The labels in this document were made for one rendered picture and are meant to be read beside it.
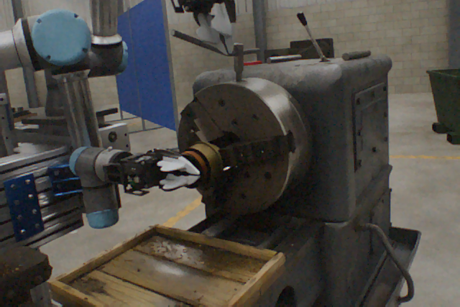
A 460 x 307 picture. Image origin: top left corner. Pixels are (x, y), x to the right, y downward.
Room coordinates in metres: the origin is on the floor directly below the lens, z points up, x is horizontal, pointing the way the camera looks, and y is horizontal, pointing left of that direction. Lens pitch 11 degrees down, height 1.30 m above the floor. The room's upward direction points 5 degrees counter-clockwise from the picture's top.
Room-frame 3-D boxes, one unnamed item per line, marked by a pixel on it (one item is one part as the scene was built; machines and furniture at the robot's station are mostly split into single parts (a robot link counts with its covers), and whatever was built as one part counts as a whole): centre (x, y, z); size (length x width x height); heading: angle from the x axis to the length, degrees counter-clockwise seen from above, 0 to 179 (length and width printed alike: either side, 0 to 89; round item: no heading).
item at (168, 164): (0.74, 0.12, 1.09); 0.09 x 0.06 x 0.03; 54
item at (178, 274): (0.70, 0.15, 0.89); 0.36 x 0.30 x 0.04; 55
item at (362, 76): (1.27, -0.24, 1.06); 0.59 x 0.48 x 0.39; 145
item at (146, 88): (7.58, 1.68, 1.18); 4.12 x 0.80 x 2.35; 26
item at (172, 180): (0.74, 0.12, 1.06); 0.09 x 0.06 x 0.03; 54
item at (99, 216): (0.92, 0.33, 0.98); 0.11 x 0.08 x 0.11; 21
